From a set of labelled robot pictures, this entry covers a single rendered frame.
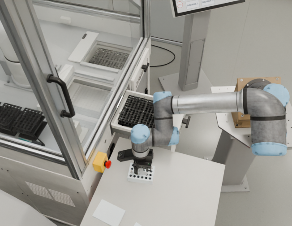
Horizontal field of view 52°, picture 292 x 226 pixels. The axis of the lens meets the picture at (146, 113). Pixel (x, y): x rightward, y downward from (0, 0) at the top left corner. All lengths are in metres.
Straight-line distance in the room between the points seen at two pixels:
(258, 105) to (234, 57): 2.25
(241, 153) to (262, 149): 0.89
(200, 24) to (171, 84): 0.75
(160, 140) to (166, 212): 0.41
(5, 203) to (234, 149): 1.56
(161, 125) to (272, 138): 0.41
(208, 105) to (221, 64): 2.09
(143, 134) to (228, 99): 0.34
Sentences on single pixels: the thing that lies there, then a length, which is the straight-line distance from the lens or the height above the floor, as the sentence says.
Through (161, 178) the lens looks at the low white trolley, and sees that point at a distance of 1.54.
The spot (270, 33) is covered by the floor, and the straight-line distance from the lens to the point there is 3.77.
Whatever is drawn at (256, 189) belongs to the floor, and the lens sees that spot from 2.48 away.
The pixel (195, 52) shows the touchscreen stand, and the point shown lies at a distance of 2.55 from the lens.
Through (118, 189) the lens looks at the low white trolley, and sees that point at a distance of 1.52.
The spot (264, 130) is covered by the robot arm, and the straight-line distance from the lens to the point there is 1.10.
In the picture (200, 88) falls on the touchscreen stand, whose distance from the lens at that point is 2.89.
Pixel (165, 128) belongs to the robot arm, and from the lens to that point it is 1.20.
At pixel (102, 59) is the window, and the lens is 1.30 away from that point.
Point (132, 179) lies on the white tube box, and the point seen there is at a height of 0.79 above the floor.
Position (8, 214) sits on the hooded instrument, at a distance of 0.57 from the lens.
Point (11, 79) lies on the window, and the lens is 0.97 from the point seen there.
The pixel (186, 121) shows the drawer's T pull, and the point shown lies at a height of 0.91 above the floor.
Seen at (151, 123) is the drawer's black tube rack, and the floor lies 0.90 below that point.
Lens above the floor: 2.15
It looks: 52 degrees down
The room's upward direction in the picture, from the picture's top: 1 degrees counter-clockwise
